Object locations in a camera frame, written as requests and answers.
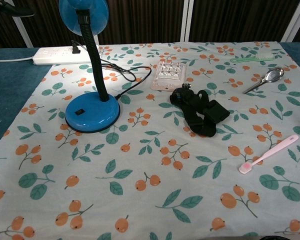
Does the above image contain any white power strip cable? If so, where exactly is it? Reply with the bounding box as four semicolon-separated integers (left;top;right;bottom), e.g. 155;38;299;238
0;55;35;63

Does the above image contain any black background object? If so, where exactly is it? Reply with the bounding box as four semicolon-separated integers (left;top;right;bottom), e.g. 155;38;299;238
0;0;36;18

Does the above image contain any floral print tablecloth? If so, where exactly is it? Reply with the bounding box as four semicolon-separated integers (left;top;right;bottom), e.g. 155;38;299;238
0;41;300;240

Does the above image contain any white frame post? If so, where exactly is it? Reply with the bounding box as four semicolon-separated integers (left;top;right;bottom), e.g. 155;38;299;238
281;0;300;43
181;0;194;42
13;16;35;48

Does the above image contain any black power cord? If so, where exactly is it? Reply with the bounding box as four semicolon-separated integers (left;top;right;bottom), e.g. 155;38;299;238
71;39;153;100

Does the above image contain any white power strip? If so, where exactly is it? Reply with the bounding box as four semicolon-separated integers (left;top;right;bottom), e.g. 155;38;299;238
32;44;101;66

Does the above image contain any blue desk lamp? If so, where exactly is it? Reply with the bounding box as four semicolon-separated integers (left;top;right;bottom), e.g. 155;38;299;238
58;0;121;134

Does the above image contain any pink toothbrush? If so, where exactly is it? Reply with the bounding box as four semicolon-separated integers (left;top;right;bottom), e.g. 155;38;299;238
238;134;300;174

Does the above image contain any clear plastic blister tray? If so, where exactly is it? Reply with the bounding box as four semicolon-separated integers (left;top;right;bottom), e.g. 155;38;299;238
149;59;188;91

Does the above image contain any metal spoon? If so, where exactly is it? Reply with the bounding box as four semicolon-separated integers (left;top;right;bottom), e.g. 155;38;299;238
242;66;285;95

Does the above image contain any dark pleated curtain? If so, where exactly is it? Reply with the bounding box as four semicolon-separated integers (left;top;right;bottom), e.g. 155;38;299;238
0;0;300;49

